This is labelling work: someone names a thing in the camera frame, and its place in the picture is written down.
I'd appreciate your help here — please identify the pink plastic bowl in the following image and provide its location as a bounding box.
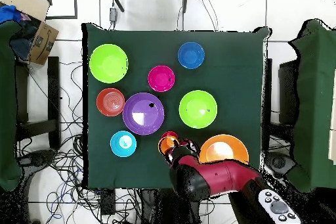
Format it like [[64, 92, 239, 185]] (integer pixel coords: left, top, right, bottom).
[[147, 65, 176, 93]]

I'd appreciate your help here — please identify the cyan plastic bowl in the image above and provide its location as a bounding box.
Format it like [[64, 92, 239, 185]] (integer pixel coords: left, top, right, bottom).
[[109, 130, 138, 158]]

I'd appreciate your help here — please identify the black stool frame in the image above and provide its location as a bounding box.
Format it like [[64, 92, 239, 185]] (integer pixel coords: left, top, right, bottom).
[[262, 58, 300, 154], [14, 56, 62, 151]]

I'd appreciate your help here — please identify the green plastic bowl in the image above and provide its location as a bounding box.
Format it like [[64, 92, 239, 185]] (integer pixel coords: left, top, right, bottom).
[[89, 43, 129, 84], [178, 89, 219, 129]]

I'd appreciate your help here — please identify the black power strip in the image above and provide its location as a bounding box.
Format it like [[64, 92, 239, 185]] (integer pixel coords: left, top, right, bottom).
[[100, 189, 116, 215]]

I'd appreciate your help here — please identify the dark green tablecloth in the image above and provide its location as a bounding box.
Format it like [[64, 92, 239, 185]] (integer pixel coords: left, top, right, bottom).
[[81, 22, 271, 190]]

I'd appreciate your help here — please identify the tangle of black cables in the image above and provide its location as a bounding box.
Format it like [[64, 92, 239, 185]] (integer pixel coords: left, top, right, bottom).
[[15, 60, 137, 224]]

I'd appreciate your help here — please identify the blue cloth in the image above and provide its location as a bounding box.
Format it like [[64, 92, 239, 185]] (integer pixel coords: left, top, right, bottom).
[[0, 5, 23, 24]]

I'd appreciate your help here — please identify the black pedestal foot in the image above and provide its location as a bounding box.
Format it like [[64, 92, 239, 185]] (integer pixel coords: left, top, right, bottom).
[[264, 151, 297, 177], [18, 148, 57, 168]]

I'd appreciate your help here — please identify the green cloth covered table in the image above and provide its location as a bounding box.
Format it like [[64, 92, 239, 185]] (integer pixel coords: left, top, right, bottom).
[[0, 20, 23, 192], [287, 18, 336, 193]]

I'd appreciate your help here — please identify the purple plastic bowl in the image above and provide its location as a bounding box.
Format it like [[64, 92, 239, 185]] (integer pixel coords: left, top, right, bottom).
[[122, 92, 165, 136]]

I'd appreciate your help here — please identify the black metal frame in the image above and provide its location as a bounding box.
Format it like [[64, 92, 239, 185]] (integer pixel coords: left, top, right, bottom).
[[39, 0, 79, 20]]

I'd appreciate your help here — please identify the blue plastic bowl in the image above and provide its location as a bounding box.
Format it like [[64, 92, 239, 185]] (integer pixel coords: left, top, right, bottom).
[[177, 41, 205, 70]]

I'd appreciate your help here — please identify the orange plastic cup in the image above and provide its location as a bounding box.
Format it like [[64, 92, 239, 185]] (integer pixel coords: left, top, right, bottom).
[[157, 135, 181, 156]]

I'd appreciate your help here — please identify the red-orange plastic bowl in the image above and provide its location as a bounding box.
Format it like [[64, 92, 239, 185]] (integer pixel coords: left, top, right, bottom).
[[96, 87, 126, 118]]

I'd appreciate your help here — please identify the red plastic cup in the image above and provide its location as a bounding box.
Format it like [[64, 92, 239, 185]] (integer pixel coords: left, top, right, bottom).
[[160, 131, 180, 141]]

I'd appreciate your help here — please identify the large orange plastic bowl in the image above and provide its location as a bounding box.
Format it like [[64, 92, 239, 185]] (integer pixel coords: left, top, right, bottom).
[[198, 133, 250, 166]]

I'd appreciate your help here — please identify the brown cardboard box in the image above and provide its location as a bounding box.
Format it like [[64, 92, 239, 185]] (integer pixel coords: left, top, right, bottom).
[[0, 0, 60, 66]]

